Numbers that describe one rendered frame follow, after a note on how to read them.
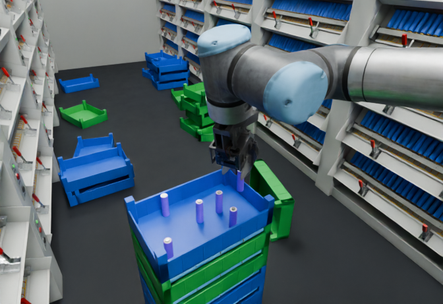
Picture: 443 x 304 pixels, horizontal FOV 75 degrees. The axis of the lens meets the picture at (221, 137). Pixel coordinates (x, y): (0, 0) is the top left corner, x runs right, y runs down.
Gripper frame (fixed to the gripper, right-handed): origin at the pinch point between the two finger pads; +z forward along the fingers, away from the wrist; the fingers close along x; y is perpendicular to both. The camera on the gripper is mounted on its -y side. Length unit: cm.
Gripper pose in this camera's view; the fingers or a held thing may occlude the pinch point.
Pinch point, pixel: (240, 169)
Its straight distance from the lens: 74.4
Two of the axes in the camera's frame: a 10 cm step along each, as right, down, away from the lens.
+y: -4.2, 6.5, -6.3
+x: 9.0, 2.2, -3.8
